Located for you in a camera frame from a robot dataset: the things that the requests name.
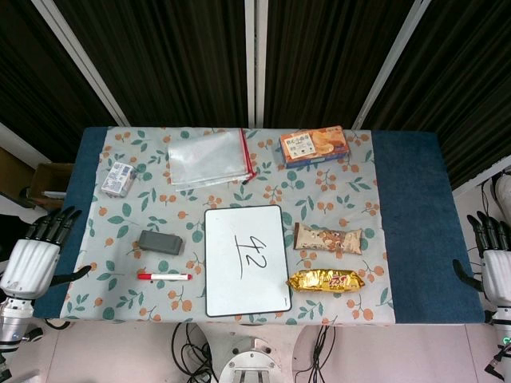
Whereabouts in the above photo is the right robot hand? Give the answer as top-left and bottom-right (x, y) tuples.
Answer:
(453, 211), (511, 308)

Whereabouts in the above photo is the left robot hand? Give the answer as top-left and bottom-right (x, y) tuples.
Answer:
(0, 206), (93, 300)

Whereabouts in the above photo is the grey board eraser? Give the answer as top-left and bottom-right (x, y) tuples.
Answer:
(137, 230), (187, 257)

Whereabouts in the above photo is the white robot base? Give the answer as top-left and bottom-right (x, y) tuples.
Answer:
(218, 334), (283, 383)

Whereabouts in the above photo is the brown cardboard box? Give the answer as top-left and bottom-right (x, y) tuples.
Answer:
(27, 161), (75, 211)

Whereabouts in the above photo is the blue table cover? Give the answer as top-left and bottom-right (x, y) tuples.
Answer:
(32, 126), (486, 325)

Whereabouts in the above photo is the small white milk carton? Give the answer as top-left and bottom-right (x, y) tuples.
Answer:
(100, 161), (137, 199)

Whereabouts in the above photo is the red white marker pen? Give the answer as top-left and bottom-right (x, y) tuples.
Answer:
(137, 272), (193, 282)

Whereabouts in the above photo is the gold foil biscuit packet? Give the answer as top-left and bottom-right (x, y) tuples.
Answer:
(285, 269), (366, 294)

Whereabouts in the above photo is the brown snack packet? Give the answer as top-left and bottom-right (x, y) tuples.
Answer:
(293, 222), (363, 255)

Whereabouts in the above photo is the floral tablecloth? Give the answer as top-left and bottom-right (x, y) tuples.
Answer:
(59, 126), (397, 326)

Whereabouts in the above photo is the clear zip pouch red zipper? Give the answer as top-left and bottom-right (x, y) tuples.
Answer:
(166, 128), (259, 188)

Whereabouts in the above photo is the orange blue biscuit box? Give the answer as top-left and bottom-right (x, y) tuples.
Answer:
(278, 125), (352, 169)

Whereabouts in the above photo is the black curtain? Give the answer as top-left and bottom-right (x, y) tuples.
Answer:
(0, 0), (511, 191)

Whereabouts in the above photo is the black floor cable bundle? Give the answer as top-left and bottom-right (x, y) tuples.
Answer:
(293, 325), (340, 383)
(171, 322), (219, 383)

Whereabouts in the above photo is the white frame post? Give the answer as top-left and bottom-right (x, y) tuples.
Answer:
(351, 0), (433, 131)
(244, 0), (269, 128)
(31, 0), (129, 127)

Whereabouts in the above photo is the white whiteboard black frame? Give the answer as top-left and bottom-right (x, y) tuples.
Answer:
(204, 204), (293, 318)

